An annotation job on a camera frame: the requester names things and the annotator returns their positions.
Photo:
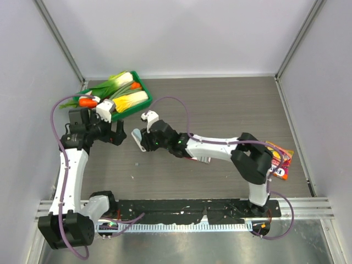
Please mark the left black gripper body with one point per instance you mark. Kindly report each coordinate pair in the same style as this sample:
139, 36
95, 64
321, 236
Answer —
99, 128

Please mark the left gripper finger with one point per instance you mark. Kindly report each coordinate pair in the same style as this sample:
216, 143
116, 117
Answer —
120, 134
111, 137

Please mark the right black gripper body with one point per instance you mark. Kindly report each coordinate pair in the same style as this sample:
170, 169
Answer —
158, 144

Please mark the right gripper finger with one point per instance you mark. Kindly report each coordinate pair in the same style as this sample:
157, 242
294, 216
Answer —
144, 131
147, 144

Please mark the light blue white stapler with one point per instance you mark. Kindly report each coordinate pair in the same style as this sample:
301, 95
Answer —
136, 134

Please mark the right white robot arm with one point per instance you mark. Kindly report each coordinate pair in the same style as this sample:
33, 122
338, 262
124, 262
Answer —
251, 157

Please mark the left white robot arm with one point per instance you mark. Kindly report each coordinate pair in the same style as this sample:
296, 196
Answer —
68, 223

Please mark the green plastic tray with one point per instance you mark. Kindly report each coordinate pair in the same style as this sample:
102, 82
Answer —
115, 115

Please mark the large orange carrot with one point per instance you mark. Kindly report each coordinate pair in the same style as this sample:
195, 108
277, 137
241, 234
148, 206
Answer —
87, 102

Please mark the yellow white napa cabbage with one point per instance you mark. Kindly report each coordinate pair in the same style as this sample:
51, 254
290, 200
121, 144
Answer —
125, 102

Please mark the white green bok choy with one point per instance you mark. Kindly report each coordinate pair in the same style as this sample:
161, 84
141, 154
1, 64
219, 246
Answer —
112, 85

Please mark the green long beans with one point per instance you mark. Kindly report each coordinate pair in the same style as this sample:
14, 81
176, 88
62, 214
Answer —
122, 91

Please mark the small orange carrot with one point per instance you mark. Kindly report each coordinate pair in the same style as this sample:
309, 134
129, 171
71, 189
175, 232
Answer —
135, 85

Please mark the red white staple box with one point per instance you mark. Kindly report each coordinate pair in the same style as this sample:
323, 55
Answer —
205, 160

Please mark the orange candy bag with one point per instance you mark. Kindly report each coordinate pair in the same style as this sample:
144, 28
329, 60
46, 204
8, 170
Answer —
281, 161

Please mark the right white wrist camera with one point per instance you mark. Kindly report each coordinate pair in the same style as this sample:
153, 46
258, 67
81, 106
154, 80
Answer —
150, 117

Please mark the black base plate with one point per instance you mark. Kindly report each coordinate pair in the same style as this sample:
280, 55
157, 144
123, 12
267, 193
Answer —
192, 211

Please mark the white slotted cable duct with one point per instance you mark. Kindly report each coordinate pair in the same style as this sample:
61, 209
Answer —
103, 227

